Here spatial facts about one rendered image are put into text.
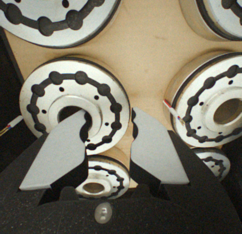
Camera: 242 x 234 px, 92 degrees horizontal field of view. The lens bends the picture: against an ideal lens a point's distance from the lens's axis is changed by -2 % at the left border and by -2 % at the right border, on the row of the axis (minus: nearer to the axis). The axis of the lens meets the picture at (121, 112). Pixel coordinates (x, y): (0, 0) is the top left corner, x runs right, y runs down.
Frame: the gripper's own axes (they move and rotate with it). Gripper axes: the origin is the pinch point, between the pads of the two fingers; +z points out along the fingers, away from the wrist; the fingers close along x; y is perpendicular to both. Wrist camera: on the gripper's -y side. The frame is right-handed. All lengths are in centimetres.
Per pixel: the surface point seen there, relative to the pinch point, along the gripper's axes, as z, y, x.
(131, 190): 1.7, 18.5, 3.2
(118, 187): -0.8, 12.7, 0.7
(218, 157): -1.1, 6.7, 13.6
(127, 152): 2.1, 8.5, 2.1
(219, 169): -0.7, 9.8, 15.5
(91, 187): -0.6, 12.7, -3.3
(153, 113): 2.1, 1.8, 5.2
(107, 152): 0.4, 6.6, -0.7
